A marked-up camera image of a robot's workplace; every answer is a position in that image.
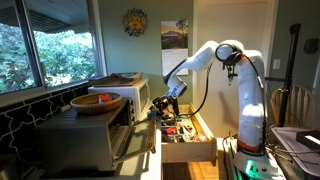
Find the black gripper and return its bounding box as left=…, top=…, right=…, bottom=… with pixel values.
left=149, top=97, right=179, bottom=116

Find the glass oven door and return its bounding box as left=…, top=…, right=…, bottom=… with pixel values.
left=112, top=118, right=157, bottom=165

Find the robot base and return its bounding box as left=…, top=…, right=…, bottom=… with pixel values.
left=233, top=152, right=284, bottom=180

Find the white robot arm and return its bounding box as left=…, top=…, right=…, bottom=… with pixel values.
left=151, top=40, right=266, bottom=156

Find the white microwave oven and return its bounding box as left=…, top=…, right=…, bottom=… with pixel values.
left=88, top=79, right=151, bottom=121

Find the grey toaster oven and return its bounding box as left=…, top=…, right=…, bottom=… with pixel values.
left=34, top=99, right=132, bottom=177

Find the blue bowl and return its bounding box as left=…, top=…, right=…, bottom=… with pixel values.
left=147, top=112, right=157, bottom=118

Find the open wooden drawer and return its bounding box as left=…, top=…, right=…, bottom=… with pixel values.
left=161, top=104, right=217, bottom=164

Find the wooden tray on microwave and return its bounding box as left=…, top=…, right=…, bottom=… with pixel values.
left=89, top=72, right=143, bottom=87

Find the orange item in basket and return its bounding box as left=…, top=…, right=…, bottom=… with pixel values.
left=99, top=94, right=111, bottom=103

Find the woven wicker basket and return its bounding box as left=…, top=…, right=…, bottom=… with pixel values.
left=70, top=92, right=122, bottom=115

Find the wooden chair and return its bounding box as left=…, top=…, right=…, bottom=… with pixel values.
left=270, top=84, right=316, bottom=129

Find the black laptop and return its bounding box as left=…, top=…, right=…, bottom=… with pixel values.
left=296, top=130, right=320, bottom=150

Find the wall calendar with landscape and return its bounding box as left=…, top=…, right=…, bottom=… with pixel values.
left=160, top=20, right=188, bottom=75

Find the sun wall ornament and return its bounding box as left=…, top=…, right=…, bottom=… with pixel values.
left=122, top=8, right=148, bottom=37

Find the window frame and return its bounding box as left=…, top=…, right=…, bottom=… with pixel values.
left=0, top=0, right=106, bottom=106

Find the light switch plate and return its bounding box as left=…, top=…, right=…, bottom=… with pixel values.
left=273, top=59, right=281, bottom=69

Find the black camera stand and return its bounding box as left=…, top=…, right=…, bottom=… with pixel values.
left=278, top=23, right=301, bottom=127

